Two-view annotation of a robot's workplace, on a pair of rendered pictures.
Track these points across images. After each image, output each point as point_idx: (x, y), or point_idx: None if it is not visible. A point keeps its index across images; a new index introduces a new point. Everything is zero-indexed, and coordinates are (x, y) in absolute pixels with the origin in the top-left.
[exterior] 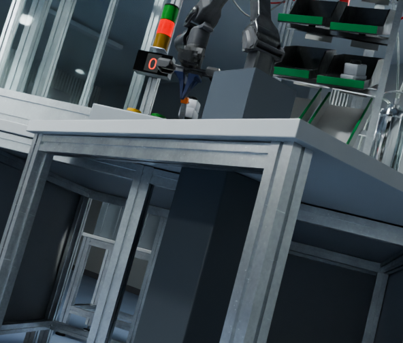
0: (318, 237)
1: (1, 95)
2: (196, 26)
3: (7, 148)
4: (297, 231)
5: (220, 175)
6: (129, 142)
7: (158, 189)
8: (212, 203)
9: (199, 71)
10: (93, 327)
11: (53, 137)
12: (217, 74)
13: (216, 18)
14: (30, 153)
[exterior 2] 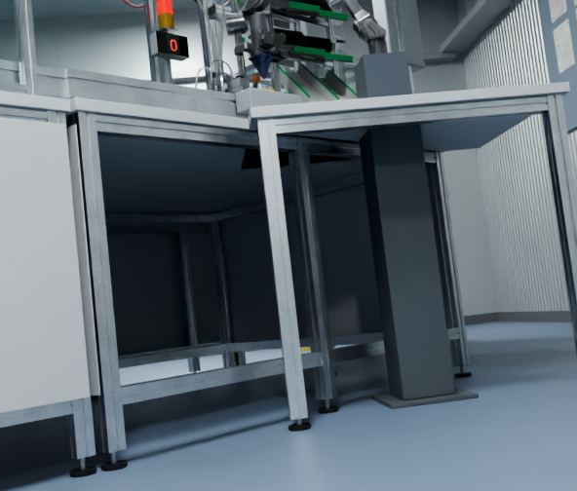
0: (230, 194)
1: (143, 87)
2: (260, 12)
3: (198, 140)
4: (221, 192)
5: (415, 129)
6: (414, 110)
7: (169, 171)
8: (416, 148)
9: (272, 53)
10: (314, 274)
11: (295, 119)
12: (367, 56)
13: (267, 5)
14: (263, 137)
